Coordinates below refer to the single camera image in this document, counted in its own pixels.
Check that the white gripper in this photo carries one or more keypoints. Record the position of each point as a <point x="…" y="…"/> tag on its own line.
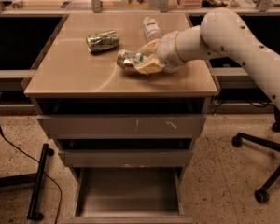
<point x="167" y="52"/>

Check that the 7up can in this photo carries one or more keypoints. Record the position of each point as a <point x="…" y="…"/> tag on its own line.
<point x="129" y="60"/>

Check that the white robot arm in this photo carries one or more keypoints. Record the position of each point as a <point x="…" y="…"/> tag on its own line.
<point x="222" y="33"/>

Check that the green soda can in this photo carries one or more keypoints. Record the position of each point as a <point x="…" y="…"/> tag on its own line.
<point x="102" y="41"/>

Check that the grey top drawer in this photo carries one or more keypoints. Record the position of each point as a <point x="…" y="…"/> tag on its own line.
<point x="124" y="118"/>

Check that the grey drawer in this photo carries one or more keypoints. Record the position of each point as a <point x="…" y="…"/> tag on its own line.
<point x="127" y="153"/>
<point x="128" y="196"/>
<point x="124" y="118"/>

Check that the beige drawer cabinet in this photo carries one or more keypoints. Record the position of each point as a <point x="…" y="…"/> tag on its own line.
<point x="69" y="71"/>

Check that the grey middle drawer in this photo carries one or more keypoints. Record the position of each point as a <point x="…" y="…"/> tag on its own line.
<point x="127" y="153"/>

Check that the grey bottom drawer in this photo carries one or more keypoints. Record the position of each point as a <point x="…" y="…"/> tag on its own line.
<point x="128" y="196"/>

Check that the black stand with cable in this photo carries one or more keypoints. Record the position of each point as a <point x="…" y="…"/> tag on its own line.
<point x="35" y="178"/>

